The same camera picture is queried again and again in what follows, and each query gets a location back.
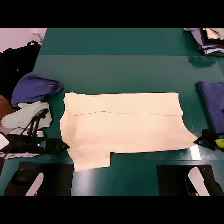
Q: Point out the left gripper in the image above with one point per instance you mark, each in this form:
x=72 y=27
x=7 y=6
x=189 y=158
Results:
x=55 y=145

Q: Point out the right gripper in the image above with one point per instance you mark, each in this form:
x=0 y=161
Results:
x=206 y=139

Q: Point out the cream shirt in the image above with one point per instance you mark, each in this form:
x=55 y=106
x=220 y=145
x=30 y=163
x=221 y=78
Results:
x=126 y=126

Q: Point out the folded blue garment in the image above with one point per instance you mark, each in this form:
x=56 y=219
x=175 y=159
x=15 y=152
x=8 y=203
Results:
x=213 y=103

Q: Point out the white garment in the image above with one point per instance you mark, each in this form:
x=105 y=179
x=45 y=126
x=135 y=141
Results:
x=20 y=116

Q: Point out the speckled pale garment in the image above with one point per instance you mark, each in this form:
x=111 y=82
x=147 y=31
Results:
x=6 y=128

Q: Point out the purple garment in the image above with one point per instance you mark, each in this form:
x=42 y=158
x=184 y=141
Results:
x=33 y=88

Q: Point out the brown garment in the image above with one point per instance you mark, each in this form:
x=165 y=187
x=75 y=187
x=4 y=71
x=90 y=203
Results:
x=4 y=106

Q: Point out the black garment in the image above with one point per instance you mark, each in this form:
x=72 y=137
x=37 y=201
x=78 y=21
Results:
x=16 y=65

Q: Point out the heap of clothes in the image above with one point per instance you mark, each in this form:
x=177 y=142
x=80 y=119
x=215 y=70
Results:
x=208 y=40

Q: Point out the pink garment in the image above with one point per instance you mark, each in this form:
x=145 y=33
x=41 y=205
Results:
x=15 y=37

